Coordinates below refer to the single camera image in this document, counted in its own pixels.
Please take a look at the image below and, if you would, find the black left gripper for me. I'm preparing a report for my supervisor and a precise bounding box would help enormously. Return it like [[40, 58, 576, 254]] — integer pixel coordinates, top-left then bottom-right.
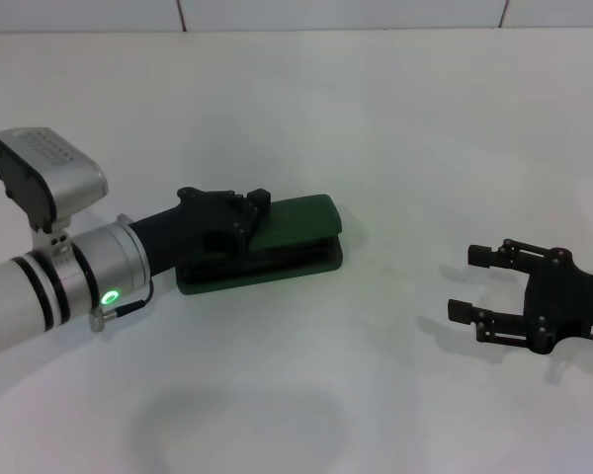
[[127, 186, 271, 278]]

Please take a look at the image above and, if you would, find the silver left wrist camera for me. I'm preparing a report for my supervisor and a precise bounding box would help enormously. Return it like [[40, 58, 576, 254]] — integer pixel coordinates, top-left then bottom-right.
[[0, 127, 110, 248]]

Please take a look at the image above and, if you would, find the green glasses case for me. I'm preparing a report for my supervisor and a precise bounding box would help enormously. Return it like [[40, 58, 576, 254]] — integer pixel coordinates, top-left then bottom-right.
[[175, 193, 346, 298]]

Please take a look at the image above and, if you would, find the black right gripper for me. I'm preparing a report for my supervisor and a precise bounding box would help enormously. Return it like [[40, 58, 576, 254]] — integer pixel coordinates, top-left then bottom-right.
[[446, 237, 593, 356]]

